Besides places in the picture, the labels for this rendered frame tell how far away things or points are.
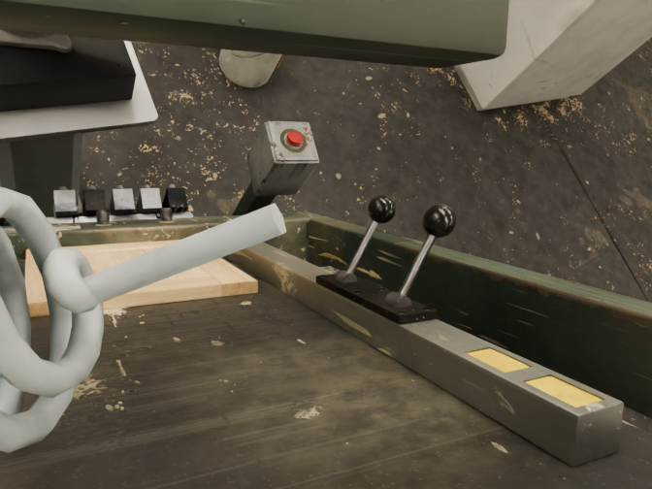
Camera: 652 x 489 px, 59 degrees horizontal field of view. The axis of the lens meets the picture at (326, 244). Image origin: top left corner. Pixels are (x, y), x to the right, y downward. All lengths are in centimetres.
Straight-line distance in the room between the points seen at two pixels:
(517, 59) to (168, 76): 169
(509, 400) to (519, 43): 273
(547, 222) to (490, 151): 48
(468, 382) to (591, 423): 11
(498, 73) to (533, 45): 24
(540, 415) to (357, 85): 262
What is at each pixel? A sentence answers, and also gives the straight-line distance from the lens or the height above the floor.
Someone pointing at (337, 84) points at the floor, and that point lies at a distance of 293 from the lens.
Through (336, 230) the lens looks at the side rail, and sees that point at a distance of 122.
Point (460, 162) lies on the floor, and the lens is 306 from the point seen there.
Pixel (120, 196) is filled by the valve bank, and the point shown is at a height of 76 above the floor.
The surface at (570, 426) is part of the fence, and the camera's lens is 46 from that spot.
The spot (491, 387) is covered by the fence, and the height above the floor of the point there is 162.
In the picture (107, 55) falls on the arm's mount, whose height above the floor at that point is 85.
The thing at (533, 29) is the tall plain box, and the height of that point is 53.
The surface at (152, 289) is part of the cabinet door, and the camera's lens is 84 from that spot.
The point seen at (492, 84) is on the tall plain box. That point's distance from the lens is 324.
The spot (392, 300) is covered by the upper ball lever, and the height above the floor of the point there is 149.
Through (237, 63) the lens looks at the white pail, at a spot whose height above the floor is 12.
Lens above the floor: 201
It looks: 56 degrees down
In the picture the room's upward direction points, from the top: 44 degrees clockwise
